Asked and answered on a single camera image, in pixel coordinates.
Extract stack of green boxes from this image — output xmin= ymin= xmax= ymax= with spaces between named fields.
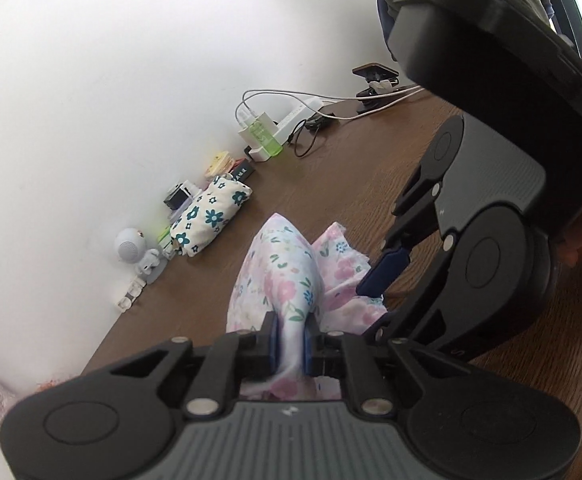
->
xmin=158 ymin=222 xmax=182 ymax=256

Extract black flat box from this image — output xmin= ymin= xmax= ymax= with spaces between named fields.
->
xmin=231 ymin=157 xmax=258 ymax=182

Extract folded blue flower cloth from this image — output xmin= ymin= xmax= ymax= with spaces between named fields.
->
xmin=170 ymin=174 xmax=252 ymax=258

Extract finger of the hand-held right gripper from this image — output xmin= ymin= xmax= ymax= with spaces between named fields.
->
xmin=365 ymin=257 xmax=456 ymax=347
xmin=356 ymin=157 xmax=444 ymax=297

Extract black window frame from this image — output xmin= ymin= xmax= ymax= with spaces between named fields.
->
xmin=531 ymin=0 xmax=582 ymax=57

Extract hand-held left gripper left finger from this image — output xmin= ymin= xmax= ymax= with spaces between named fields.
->
xmin=110 ymin=311 xmax=280 ymax=420

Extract white astronaut speaker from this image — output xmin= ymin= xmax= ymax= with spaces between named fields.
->
xmin=113 ymin=227 xmax=164 ymax=284

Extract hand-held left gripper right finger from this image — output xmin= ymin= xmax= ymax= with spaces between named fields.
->
xmin=303 ymin=319 xmax=472 ymax=420

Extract white power strip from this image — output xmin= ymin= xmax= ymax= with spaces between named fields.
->
xmin=273 ymin=97 xmax=324 ymax=143

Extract phone on clamp holder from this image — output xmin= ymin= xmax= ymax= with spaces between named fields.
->
xmin=352 ymin=62 xmax=402 ymax=114

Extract yellow sticky notes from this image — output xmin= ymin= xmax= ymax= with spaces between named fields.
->
xmin=205 ymin=151 xmax=236 ymax=179

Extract black cable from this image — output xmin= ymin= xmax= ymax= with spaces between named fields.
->
xmin=288 ymin=115 xmax=335 ymax=159

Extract green bottle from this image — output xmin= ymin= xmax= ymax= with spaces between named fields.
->
xmin=250 ymin=112 xmax=284 ymax=159

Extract white cables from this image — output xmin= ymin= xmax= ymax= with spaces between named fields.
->
xmin=236 ymin=85 xmax=424 ymax=123

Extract pink floral dress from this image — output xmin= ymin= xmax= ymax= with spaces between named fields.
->
xmin=226 ymin=212 xmax=389 ymax=401

